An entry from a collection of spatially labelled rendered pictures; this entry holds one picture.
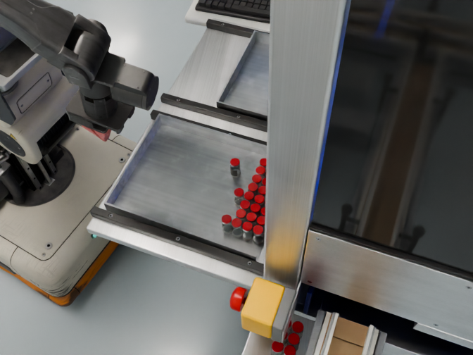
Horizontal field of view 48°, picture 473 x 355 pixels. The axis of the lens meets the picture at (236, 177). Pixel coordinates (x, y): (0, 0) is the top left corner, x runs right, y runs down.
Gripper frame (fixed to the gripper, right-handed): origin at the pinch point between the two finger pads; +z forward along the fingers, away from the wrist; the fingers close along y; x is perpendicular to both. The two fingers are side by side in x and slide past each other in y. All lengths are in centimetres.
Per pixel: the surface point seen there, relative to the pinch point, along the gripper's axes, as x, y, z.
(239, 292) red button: -17.8, 34.0, 1.4
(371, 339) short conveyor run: -16, 57, 2
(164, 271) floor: 16, 4, 109
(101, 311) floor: -6, -10, 111
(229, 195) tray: 6.8, 24.2, 16.4
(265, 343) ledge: -20.5, 41.6, 13.8
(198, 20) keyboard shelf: 65, -7, 30
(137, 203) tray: -1.9, 6.5, 19.1
